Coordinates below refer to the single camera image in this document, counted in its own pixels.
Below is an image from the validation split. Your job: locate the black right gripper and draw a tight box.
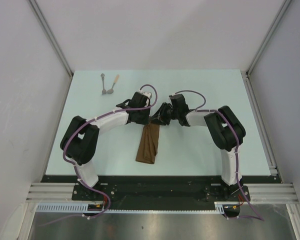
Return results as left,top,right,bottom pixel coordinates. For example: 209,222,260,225
149,102,179,126

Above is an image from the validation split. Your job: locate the spoon with wooden handle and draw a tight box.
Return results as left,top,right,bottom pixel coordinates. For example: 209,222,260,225
107,74,120,95

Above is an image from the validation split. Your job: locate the brown cloth napkin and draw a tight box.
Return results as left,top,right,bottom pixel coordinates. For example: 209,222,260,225
135,123,160,165

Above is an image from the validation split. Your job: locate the metal fork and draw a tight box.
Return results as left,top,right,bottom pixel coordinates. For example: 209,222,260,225
100,73,107,95

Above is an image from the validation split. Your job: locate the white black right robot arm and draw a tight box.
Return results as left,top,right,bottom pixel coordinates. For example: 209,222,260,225
150,94,247,201

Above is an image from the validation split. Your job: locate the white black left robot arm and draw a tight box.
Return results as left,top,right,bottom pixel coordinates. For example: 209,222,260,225
60,90,152,200

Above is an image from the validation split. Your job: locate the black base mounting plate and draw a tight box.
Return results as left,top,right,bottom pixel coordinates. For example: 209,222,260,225
41,175,281,217

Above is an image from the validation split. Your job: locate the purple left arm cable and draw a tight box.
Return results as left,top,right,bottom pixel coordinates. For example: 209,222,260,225
38,84,158,227

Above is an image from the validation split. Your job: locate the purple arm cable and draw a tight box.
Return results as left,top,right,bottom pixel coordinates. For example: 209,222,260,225
38,84,158,227
168,90,265,222

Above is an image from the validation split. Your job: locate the aluminium corner post right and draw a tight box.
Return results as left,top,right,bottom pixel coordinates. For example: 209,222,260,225
244,0,300,76

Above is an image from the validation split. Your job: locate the aluminium corner post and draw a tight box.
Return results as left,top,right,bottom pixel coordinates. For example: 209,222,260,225
244,0,300,76
26,0,74,77

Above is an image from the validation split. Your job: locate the white slotted cable duct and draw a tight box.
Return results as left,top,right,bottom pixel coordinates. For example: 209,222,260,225
36,201,227,214

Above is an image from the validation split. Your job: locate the aluminium front rail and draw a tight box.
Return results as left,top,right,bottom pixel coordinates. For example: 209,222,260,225
26,183,299,204

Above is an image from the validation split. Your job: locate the aluminium corner post left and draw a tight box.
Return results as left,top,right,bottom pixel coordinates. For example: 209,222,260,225
26,0,74,77

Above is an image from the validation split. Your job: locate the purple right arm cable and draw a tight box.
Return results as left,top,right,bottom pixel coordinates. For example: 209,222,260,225
168,90,265,222

